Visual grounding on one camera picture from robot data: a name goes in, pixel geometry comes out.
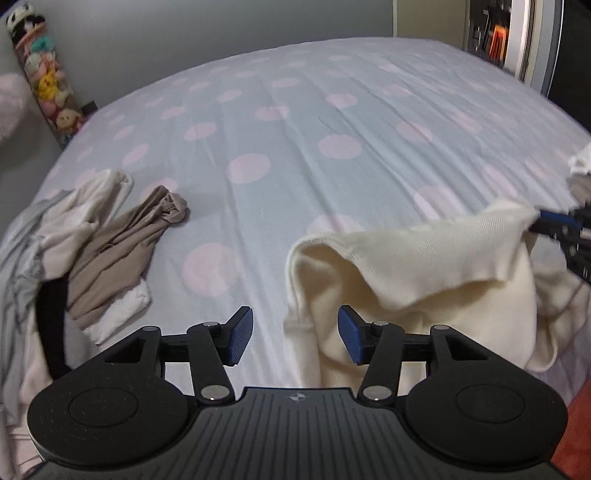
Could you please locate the off-white garment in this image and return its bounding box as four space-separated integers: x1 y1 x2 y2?
34 168 134 282

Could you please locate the hanging plush toy strip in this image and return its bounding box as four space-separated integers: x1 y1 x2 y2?
4 2 87 149

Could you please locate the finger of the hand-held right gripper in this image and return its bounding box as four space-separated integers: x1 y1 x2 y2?
529 209 591 244
561 242 591 284

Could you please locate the orange stool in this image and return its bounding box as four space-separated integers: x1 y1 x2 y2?
490 25 507 62

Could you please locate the grey garment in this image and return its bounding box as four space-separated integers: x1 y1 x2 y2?
0 191 70 416

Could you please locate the polka dot bed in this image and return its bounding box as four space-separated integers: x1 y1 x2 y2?
9 36 591 462

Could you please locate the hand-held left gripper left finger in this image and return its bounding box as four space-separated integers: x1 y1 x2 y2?
104 305 254 407

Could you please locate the black strap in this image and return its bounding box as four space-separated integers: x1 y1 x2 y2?
37 276 73 380

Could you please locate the taupe garment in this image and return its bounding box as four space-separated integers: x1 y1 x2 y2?
67 185 190 330

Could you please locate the white door frame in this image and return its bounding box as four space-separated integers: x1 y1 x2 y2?
505 0 566 99

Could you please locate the pink fluffy item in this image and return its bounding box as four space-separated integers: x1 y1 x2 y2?
0 71 28 144

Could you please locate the cream knit sweater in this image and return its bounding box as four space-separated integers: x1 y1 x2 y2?
283 198 591 391

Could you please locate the small white cloth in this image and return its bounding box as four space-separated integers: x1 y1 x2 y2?
569 142 591 176

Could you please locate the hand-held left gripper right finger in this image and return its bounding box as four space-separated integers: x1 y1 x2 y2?
338 305 490 407

